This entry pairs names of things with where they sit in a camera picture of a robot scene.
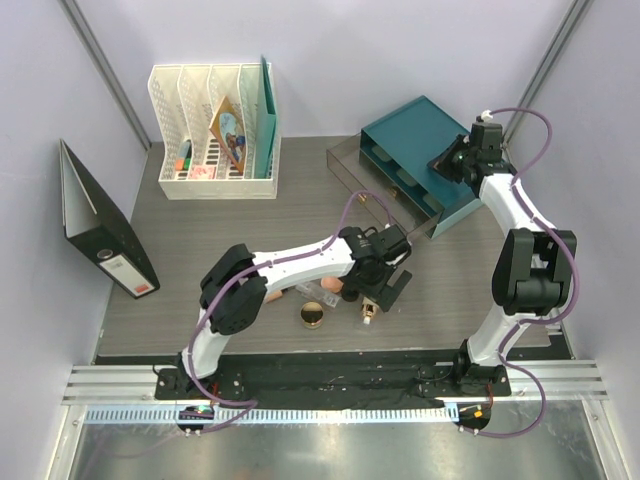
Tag black lever arch binder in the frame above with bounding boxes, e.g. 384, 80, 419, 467
59, 140, 160, 299

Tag green orange highlighter markers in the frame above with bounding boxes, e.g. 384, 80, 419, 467
174, 140, 192, 180

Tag gold spray bottle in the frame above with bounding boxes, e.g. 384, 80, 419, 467
361, 297, 380, 327

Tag pink sticky note pad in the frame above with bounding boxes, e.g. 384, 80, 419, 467
188, 165, 217, 181

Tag aluminium rail frame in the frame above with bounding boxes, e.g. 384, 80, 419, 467
62, 357, 608, 425

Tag teal drawer organizer box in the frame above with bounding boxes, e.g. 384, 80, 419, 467
360, 95, 516, 238

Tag white mesh file organizer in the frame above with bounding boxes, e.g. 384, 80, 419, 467
148, 61, 281, 200

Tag clear plastic bottle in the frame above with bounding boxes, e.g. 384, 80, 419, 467
295, 282, 341, 308

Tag gold lidded cream jar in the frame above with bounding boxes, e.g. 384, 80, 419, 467
300, 301, 324, 329

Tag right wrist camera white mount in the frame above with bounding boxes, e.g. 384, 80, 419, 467
476, 110, 493, 122

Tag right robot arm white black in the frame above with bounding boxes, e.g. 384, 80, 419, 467
429, 119, 577, 395

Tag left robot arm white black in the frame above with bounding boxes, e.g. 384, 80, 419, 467
177, 225, 412, 399

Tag illustrated picture book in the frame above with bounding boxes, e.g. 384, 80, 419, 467
209, 96, 246, 173

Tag teal folder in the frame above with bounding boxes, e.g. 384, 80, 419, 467
254, 56, 277, 179

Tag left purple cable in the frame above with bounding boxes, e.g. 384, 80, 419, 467
187, 191, 396, 435

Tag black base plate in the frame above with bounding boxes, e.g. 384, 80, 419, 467
154, 350, 511, 405

